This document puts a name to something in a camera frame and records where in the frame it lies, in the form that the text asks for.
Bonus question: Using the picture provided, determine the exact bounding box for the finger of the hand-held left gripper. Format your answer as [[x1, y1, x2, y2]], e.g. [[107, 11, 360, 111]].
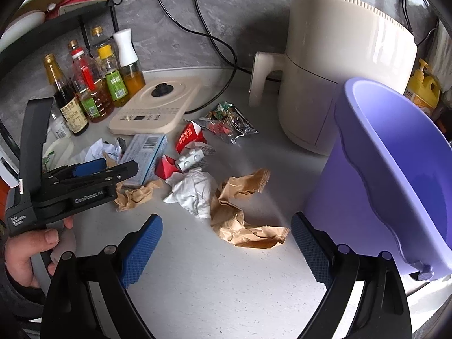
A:
[[53, 160, 139, 193], [44, 158, 108, 181]]

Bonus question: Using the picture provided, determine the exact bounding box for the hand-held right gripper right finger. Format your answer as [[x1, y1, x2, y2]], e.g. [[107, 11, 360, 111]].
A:
[[290, 212, 414, 339]]

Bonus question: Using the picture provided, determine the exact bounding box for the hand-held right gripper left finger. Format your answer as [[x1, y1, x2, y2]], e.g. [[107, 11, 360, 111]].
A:
[[40, 214, 164, 339]]

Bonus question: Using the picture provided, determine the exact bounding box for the white paper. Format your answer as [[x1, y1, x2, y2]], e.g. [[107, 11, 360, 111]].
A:
[[71, 138, 122, 165]]

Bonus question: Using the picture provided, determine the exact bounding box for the small brown paper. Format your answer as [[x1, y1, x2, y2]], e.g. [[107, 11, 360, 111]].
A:
[[115, 180, 165, 212]]

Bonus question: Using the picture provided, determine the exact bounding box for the light blue cardboard box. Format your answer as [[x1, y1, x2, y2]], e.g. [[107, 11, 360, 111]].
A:
[[118, 133, 168, 187]]

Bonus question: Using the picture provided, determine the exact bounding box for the small red carton piece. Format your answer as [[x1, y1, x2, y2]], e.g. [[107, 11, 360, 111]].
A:
[[154, 155, 184, 181]]

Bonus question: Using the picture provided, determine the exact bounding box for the white toy block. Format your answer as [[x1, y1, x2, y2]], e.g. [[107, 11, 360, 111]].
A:
[[175, 149, 205, 172]]

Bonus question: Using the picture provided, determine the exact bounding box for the white tissue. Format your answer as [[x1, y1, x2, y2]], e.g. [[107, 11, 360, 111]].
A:
[[163, 169, 219, 219]]

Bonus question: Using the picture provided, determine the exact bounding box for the red white carton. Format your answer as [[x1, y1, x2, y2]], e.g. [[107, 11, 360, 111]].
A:
[[174, 120, 216, 156]]

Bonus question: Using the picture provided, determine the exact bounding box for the purple plastic bucket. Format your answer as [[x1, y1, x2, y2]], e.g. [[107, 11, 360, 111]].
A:
[[304, 77, 452, 282]]

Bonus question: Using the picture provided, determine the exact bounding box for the large brown paper wrapper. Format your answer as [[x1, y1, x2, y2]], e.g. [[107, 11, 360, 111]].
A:
[[210, 168, 291, 249]]

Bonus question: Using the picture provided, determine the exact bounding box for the foil snack wrapper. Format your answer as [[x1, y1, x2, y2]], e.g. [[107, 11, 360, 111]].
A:
[[194, 102, 259, 145]]

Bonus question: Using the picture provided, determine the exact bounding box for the person's left hand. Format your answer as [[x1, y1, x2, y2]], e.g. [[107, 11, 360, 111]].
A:
[[3, 216, 75, 289]]

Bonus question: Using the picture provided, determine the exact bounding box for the white container green print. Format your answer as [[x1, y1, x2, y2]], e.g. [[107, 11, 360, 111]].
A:
[[42, 138, 75, 171]]

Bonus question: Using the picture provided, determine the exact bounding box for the small clear jar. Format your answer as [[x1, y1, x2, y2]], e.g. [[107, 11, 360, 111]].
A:
[[51, 108, 73, 140]]

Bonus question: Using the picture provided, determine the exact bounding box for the white appliance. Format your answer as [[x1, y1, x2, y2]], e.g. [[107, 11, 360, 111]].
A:
[[0, 122, 22, 188]]

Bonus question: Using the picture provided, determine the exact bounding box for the dark soy sauce bottle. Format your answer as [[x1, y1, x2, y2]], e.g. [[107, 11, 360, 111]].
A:
[[43, 54, 90, 137]]

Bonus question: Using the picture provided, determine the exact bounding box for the red cap oil bottle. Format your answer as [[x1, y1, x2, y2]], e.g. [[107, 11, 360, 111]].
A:
[[68, 40, 114, 123]]

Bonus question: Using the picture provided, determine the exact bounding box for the yellow cap green label bottle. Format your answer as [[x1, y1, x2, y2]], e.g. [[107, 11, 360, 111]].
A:
[[97, 45, 132, 108]]

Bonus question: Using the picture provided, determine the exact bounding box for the beige appliance base black knob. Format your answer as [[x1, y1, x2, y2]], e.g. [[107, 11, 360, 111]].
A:
[[108, 75, 203, 135]]

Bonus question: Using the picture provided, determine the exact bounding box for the white top oil dispenser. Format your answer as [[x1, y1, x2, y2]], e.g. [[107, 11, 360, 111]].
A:
[[112, 28, 146, 96]]

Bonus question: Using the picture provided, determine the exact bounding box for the clear bottle gold cap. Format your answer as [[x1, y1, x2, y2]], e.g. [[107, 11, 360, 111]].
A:
[[89, 26, 117, 64]]

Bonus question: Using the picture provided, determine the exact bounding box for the white bowl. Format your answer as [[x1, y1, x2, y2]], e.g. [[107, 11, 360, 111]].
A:
[[0, 10, 47, 45]]

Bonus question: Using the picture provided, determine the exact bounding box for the black metal shelf rack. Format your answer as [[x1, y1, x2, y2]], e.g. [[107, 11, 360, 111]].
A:
[[0, 0, 123, 78]]

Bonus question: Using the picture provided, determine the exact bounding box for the red plastic lid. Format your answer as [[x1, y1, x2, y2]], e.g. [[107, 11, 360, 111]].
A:
[[45, 0, 99, 21]]

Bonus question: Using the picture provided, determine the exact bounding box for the cream air fryer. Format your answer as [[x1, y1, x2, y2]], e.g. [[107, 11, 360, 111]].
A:
[[248, 0, 418, 156]]

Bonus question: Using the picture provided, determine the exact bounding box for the yellow detergent bottle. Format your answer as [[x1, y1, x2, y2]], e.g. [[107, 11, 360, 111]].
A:
[[403, 59, 441, 117]]

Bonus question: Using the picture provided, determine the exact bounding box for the beige hanging cloth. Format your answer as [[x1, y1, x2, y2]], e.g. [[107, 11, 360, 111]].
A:
[[429, 21, 452, 90]]

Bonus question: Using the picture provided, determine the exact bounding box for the black power cable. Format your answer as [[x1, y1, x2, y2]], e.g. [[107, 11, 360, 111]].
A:
[[153, 0, 238, 113], [191, 0, 283, 82]]

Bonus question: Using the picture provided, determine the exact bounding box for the black hanging cable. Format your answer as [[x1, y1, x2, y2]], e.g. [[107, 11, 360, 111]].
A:
[[399, 0, 438, 45]]

